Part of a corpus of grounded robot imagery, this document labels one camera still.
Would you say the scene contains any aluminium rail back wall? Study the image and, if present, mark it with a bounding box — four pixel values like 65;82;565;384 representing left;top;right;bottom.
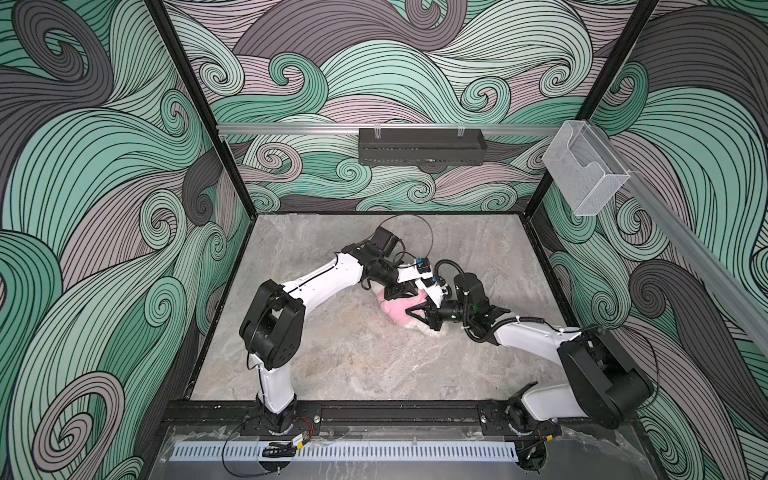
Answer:
216;122;560;137

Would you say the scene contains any aluminium rail right wall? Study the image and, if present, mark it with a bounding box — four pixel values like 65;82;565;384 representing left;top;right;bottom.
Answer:
597;129;767;349

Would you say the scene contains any clear plastic wall bin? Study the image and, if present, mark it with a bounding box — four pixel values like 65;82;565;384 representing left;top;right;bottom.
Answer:
542;120;630;217

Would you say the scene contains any white slotted cable duct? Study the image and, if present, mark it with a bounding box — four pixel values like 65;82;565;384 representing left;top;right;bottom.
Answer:
169;441;518;462

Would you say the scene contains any pink knitted bear sweater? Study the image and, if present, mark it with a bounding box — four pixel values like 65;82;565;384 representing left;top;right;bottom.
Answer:
377;290;427;327

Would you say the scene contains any black enclosure corner post right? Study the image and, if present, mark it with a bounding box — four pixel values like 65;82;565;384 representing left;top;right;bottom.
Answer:
524;1;658;221

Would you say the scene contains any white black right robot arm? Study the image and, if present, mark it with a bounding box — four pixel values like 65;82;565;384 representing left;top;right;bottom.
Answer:
405;273;655;433

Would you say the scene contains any aluminium rail wall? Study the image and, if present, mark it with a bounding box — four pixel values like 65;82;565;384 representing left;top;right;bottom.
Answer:
216;122;560;137
597;129;767;349

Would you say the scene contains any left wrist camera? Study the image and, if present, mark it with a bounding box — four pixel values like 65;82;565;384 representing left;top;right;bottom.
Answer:
397;258;434;283

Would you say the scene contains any white plush teddy bear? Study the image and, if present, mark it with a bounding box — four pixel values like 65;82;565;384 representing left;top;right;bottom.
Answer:
372;284;445;338

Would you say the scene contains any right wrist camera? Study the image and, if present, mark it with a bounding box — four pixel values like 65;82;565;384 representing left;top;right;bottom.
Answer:
420;277;452;308

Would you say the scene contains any black perforated wall tray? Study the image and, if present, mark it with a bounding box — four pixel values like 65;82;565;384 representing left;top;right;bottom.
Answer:
358;129;488;168

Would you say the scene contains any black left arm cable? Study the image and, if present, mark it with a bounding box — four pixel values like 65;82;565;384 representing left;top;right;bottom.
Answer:
377;214;434;262

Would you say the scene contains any black enclosure corner post left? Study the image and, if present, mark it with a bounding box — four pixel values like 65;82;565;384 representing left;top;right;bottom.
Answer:
145;0;257;222

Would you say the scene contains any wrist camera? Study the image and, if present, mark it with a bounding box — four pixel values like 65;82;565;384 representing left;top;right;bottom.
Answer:
397;258;434;283
420;277;452;308

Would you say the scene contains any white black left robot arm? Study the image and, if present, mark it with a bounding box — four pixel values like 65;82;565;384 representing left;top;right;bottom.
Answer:
239;227;433;415

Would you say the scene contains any black enclosure corner post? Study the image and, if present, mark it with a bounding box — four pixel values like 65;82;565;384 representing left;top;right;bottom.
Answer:
145;0;257;222
524;1;658;221

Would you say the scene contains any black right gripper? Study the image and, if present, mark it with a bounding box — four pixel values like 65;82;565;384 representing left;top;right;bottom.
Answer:
404;294;474;332

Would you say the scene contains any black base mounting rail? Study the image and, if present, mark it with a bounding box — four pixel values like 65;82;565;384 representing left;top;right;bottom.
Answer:
161;400;631;439

